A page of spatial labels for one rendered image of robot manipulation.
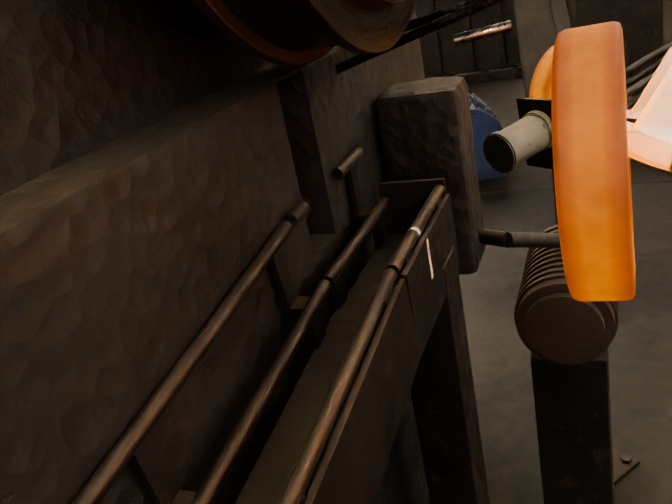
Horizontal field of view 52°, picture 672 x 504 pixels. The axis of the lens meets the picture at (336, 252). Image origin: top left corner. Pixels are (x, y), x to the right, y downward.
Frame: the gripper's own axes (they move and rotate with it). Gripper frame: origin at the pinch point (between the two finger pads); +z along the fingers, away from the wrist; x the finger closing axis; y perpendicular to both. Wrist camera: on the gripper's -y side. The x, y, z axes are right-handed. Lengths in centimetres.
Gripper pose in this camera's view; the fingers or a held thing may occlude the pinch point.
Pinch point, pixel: (599, 133)
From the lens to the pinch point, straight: 41.6
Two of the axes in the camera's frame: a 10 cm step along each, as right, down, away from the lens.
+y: 0.8, -8.7, -4.8
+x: -3.4, 4.3, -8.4
